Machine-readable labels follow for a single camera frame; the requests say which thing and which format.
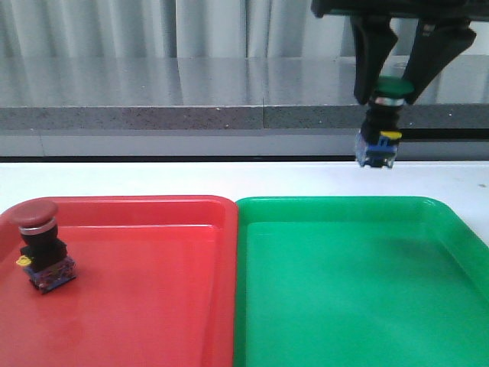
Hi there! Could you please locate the green mushroom push button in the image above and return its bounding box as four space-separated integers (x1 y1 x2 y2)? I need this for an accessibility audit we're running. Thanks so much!
355 76 413 169

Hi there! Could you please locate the grey curtain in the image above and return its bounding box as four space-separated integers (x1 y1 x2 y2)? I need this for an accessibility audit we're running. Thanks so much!
0 0 458 59

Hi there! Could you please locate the green plastic tray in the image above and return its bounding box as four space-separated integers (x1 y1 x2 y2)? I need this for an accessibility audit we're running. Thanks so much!
234 196 488 366

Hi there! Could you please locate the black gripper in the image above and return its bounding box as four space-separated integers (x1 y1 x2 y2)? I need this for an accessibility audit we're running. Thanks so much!
311 0 488 105

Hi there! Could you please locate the red mushroom push button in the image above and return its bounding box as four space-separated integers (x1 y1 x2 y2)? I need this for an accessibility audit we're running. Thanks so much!
9 199 76 294

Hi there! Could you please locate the grey stone counter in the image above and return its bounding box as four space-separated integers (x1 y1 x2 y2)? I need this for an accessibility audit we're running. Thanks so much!
0 55 489 158

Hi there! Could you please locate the red plastic tray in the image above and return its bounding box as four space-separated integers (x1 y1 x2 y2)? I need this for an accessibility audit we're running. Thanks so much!
1 196 238 366

